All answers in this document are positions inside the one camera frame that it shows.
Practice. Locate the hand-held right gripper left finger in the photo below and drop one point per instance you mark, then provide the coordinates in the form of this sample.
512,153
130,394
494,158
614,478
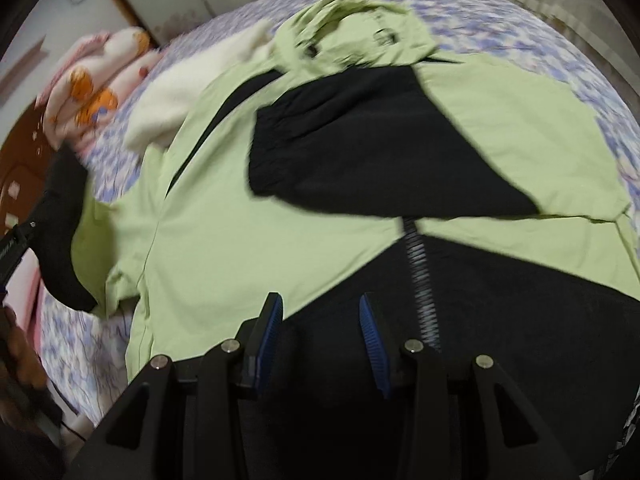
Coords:
267,340

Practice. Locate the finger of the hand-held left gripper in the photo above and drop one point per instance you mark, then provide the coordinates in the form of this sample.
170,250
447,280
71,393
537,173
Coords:
27,232

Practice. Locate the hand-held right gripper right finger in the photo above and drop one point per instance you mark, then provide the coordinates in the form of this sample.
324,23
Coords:
374,347

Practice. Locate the green and black jacket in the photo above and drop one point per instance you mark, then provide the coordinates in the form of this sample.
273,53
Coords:
250,235

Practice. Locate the person's left hand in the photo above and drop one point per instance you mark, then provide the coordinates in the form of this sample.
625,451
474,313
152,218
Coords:
20,355

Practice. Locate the pink bed sheet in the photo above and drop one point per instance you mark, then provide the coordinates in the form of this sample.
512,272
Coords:
25,290

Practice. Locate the dark wooden headboard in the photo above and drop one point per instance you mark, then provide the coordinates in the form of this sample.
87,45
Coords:
20,160

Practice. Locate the pink printed quilt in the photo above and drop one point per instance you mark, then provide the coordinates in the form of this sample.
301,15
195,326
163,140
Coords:
75,95

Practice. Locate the white folded cloth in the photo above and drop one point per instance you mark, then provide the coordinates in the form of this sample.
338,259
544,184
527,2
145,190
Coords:
170,100

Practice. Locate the floral bed sheet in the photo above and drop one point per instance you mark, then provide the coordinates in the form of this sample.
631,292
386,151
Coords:
500,25

